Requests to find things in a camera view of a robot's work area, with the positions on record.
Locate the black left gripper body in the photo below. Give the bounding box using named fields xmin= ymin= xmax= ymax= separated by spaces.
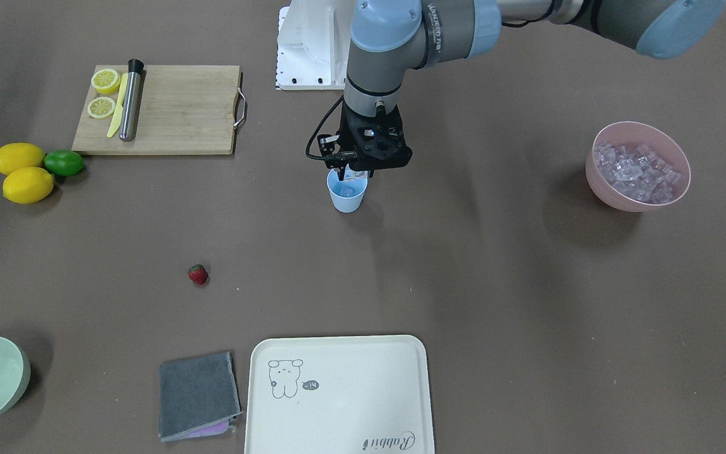
xmin=318 ymin=101 xmax=413 ymax=172

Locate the clear ice cube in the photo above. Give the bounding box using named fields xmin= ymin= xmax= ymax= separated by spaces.
xmin=335 ymin=184 xmax=357 ymax=198

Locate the red strawberry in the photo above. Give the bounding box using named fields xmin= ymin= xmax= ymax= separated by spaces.
xmin=187 ymin=264 xmax=209 ymax=286

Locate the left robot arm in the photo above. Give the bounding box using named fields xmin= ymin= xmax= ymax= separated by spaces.
xmin=305 ymin=1 xmax=725 ymax=179

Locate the light blue cup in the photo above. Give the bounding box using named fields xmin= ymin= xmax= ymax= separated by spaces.
xmin=326 ymin=168 xmax=368 ymax=213

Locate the clear ice cubes pile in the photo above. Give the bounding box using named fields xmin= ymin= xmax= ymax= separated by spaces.
xmin=592 ymin=140 xmax=688 ymax=205

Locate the wooden cutting board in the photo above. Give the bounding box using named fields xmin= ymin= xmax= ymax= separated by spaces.
xmin=71 ymin=64 xmax=247 ymax=156

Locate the cream rabbit serving tray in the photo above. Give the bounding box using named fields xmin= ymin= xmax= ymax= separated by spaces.
xmin=245 ymin=334 xmax=435 ymax=453

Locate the lemon slice lower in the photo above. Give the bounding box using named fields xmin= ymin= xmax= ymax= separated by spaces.
xmin=86 ymin=96 xmax=117 ymax=120

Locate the lemon slice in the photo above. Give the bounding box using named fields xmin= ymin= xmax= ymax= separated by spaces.
xmin=90 ymin=68 xmax=122 ymax=95
xmin=86 ymin=96 xmax=117 ymax=120

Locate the lemon slice upper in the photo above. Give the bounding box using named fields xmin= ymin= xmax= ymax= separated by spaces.
xmin=90 ymin=68 xmax=122 ymax=95

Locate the grey folded cloth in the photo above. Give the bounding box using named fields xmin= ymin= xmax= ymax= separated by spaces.
xmin=158 ymin=351 xmax=242 ymax=443

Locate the pink bowl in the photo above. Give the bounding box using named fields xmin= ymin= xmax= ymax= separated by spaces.
xmin=585 ymin=121 xmax=691 ymax=212

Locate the green lime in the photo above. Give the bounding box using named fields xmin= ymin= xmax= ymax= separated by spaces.
xmin=43 ymin=149 xmax=84 ymax=177

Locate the yellow lemon lower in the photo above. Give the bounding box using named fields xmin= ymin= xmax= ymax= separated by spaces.
xmin=2 ymin=166 xmax=55 ymax=204

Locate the yellow lemon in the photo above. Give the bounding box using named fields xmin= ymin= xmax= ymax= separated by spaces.
xmin=0 ymin=142 xmax=45 ymax=176
xmin=2 ymin=166 xmax=55 ymax=204

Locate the yellow lemon upper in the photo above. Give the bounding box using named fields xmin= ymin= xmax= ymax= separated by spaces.
xmin=0 ymin=142 xmax=45 ymax=176

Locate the black camera cable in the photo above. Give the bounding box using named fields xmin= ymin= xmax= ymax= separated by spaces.
xmin=305 ymin=95 xmax=345 ymax=161

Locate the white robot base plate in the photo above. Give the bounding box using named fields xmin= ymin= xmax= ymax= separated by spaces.
xmin=275 ymin=1 xmax=355 ymax=90

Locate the steel handled knife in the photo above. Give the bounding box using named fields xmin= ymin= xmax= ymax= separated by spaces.
xmin=106 ymin=59 xmax=144 ymax=142

